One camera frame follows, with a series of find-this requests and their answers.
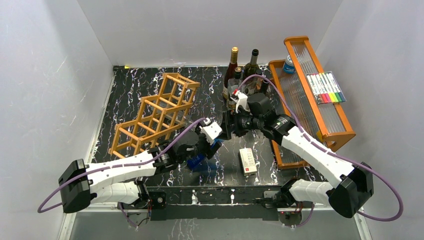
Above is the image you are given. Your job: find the orange tiered shelf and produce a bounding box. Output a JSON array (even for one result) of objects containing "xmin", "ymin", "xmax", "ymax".
[{"xmin": 268, "ymin": 36, "xmax": 356, "ymax": 152}]

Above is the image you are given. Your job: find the dark green silver-cap wine bottle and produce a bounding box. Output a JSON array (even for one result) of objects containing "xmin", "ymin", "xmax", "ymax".
[{"xmin": 242, "ymin": 48, "xmax": 259, "ymax": 80}]

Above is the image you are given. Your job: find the white rectangular box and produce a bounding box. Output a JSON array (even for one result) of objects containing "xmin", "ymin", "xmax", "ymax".
[{"xmin": 239, "ymin": 148, "xmax": 258, "ymax": 176}]

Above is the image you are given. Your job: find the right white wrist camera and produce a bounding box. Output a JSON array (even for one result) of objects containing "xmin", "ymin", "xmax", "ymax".
[{"xmin": 230, "ymin": 89, "xmax": 250, "ymax": 113}]

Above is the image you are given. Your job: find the blue-label can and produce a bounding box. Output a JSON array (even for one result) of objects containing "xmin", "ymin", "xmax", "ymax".
[{"xmin": 282, "ymin": 55, "xmax": 296, "ymax": 74}]

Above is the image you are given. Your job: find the clear square blue-label bottle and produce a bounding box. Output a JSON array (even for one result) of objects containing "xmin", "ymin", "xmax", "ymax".
[{"xmin": 187, "ymin": 139, "xmax": 223, "ymax": 171}]

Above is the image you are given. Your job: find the brown gold-cap wine bottle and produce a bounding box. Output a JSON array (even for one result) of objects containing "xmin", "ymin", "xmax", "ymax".
[{"xmin": 222, "ymin": 46, "xmax": 239, "ymax": 100}]

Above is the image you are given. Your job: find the yellow sponge block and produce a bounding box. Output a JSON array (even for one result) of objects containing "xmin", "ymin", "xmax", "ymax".
[{"xmin": 316, "ymin": 130, "xmax": 325, "ymax": 143}]

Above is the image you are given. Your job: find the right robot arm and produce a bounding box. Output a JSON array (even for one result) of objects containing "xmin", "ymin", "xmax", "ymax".
[{"xmin": 221, "ymin": 91, "xmax": 374, "ymax": 218}]

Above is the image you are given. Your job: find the clear black-cap bottle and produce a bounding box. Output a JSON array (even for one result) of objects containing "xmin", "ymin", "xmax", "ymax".
[{"xmin": 227, "ymin": 66, "xmax": 243, "ymax": 110}]

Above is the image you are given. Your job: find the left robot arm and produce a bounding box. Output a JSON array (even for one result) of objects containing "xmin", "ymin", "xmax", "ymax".
[{"xmin": 58, "ymin": 130, "xmax": 222, "ymax": 214}]

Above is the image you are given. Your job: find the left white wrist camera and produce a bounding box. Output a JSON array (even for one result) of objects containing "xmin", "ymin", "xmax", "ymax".
[{"xmin": 199, "ymin": 118, "xmax": 223, "ymax": 146}]

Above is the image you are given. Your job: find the coloured marker pack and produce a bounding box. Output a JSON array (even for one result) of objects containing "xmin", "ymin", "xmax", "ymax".
[{"xmin": 306, "ymin": 71, "xmax": 346, "ymax": 105}]

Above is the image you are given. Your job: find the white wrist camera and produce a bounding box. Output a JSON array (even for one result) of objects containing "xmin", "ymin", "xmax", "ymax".
[
  {"xmin": 230, "ymin": 89, "xmax": 250, "ymax": 113},
  {"xmin": 199, "ymin": 118, "xmax": 223, "ymax": 146}
]

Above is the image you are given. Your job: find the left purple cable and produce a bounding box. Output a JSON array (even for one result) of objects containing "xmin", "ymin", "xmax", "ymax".
[{"xmin": 37, "ymin": 117, "xmax": 208, "ymax": 229}]

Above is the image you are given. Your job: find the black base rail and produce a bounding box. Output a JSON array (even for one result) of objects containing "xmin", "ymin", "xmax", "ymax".
[{"xmin": 64, "ymin": 185, "xmax": 364, "ymax": 229}]

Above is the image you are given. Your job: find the clear labelled liquor bottle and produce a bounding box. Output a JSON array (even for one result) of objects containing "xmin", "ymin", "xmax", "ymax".
[{"xmin": 244, "ymin": 68, "xmax": 263, "ymax": 96}]

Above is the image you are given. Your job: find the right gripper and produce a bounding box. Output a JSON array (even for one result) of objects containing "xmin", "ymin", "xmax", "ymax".
[{"xmin": 219, "ymin": 107, "xmax": 263, "ymax": 141}]

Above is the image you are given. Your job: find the dark green black-cap wine bottle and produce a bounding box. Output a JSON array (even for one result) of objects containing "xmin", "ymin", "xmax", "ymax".
[{"xmin": 258, "ymin": 79, "xmax": 270, "ymax": 95}]

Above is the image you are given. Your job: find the wooden wine rack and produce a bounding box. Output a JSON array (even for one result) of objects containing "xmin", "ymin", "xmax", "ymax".
[{"xmin": 108, "ymin": 72, "xmax": 201, "ymax": 159}]

